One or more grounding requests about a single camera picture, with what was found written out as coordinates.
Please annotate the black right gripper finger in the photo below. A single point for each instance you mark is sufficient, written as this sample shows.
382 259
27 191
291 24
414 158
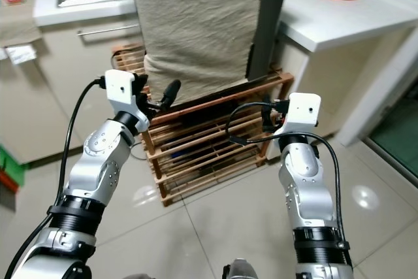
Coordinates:
268 115

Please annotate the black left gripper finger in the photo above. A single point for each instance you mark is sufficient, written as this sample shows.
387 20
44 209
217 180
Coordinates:
141 83
171 94

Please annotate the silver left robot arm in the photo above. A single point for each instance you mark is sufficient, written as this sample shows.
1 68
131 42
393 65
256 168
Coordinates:
98 161

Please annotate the dark steel fridge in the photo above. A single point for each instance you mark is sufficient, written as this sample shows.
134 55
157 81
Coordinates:
268 17

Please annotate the wooden slatted rack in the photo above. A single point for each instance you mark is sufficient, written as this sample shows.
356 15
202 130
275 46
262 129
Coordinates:
196 155

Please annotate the white counter unit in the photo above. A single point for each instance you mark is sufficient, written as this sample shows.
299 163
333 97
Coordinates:
333 76

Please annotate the large beige cloth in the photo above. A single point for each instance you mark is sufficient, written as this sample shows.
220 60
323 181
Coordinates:
189 24

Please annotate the beige kitchen cabinet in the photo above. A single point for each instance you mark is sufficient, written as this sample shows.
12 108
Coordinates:
65 83

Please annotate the green tinted glass door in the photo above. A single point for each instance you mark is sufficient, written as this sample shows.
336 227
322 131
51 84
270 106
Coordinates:
395 135

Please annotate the white paper tag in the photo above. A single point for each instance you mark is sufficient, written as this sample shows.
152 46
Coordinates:
21 54

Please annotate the green and orange crate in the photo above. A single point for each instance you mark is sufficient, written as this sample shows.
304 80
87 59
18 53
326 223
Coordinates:
8 171

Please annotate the small beige cloth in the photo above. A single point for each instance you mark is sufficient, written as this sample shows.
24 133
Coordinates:
16 27

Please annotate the robot right leg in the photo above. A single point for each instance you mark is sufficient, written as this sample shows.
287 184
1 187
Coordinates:
243 270

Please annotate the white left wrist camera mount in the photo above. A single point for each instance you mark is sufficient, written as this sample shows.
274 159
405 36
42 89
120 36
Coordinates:
121 93

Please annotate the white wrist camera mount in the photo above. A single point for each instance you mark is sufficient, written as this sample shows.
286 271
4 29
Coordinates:
121 93
304 114

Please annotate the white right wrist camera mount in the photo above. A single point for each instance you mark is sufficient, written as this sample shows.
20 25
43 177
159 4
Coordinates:
304 114

